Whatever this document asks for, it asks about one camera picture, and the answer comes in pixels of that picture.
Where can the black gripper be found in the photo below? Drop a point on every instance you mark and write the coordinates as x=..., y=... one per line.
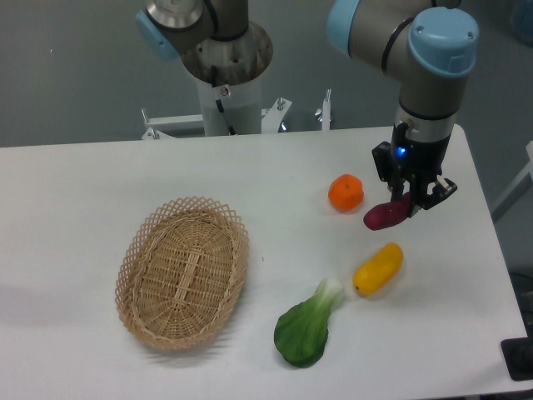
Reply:
x=403, y=157

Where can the purple sweet potato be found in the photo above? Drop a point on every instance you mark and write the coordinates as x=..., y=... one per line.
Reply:
x=388, y=214

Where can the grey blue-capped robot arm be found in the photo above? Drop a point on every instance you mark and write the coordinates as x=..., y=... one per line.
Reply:
x=429, y=47

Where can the orange tangerine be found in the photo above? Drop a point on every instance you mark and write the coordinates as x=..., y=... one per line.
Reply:
x=346, y=193

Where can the yellow mango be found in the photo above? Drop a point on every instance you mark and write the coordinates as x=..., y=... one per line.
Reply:
x=378, y=270

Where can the green bok choy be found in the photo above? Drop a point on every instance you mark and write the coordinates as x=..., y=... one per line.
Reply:
x=301, y=333

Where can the black device at table edge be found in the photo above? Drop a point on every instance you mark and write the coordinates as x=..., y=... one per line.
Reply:
x=518, y=357

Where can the woven wicker basket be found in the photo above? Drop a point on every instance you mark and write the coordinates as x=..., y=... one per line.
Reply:
x=183, y=273

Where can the white table leg frame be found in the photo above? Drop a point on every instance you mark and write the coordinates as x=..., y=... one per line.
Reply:
x=516, y=189

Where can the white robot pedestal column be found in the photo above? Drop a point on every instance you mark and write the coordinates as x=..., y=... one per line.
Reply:
x=231, y=109

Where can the white metal mounting frame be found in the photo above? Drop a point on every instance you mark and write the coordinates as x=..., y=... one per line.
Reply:
x=180, y=126

